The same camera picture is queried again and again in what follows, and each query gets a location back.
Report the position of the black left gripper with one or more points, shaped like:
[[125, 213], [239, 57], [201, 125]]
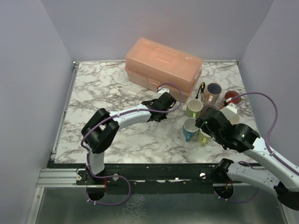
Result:
[[163, 116]]

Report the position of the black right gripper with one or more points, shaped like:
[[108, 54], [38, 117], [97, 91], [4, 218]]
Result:
[[198, 122]]

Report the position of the purple mug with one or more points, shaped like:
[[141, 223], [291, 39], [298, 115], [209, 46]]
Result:
[[206, 107]]

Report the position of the green faceted mug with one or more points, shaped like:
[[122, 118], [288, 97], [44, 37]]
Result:
[[203, 138]]

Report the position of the salmon pink mug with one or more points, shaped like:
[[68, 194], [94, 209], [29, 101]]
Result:
[[235, 120]]

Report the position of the blue mug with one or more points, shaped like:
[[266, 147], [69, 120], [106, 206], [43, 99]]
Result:
[[189, 128]]

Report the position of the light green round mug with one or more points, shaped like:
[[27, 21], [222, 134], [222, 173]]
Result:
[[193, 109]]

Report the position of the iridescent beige mug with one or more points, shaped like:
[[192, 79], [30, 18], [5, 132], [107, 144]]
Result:
[[211, 93]]

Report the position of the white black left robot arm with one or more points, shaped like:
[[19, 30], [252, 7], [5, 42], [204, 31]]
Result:
[[100, 131]]

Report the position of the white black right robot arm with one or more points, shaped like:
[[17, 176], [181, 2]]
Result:
[[281, 177]]

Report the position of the orange black screwdriver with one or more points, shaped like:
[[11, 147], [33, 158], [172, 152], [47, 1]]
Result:
[[201, 91]]

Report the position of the translucent pink plastic toolbox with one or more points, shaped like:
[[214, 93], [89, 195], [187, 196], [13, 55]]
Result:
[[150, 64]]

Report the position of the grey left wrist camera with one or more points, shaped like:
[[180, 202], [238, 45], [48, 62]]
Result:
[[162, 90]]

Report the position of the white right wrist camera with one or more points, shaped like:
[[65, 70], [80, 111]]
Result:
[[229, 111]]

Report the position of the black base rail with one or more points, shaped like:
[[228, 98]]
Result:
[[121, 179]]

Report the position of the aluminium table frame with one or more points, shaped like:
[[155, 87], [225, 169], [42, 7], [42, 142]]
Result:
[[106, 84]]

